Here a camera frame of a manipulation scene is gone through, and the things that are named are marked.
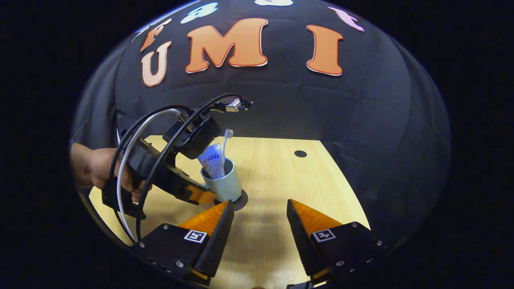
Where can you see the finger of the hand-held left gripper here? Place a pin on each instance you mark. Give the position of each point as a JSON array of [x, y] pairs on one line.
[[202, 195]]

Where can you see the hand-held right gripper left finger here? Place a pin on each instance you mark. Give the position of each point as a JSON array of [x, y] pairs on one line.
[[219, 241]]

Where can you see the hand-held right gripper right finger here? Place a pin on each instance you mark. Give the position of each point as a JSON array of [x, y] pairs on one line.
[[301, 241]]

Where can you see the light blue cup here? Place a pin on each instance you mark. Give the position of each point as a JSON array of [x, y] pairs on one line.
[[227, 184]]

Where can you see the white toothpaste tube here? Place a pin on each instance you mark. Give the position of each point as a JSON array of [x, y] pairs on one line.
[[212, 158]]

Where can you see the light blue toothbrush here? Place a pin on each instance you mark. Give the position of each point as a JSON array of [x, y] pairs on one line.
[[226, 144]]

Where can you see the dark round coaster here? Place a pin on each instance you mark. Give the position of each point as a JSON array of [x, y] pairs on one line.
[[243, 200]]

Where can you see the wooden desktop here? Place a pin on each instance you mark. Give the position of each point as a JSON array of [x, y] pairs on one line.
[[273, 176]]

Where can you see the black backdrop cloth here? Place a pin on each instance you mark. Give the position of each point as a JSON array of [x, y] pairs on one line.
[[321, 112]]

